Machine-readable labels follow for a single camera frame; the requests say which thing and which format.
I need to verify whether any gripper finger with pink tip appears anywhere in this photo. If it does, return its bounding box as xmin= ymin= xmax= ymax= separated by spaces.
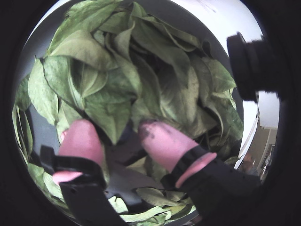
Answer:
xmin=137 ymin=120 xmax=261 ymax=222
xmin=40 ymin=119 xmax=129 ymax=226

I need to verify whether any dark grey shallow bowl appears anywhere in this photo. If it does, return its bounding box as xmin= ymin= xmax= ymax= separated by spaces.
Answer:
xmin=14 ymin=0 xmax=245 ymax=223

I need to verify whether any pile of green leaves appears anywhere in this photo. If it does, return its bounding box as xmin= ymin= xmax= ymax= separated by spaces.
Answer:
xmin=13 ymin=0 xmax=244 ymax=224

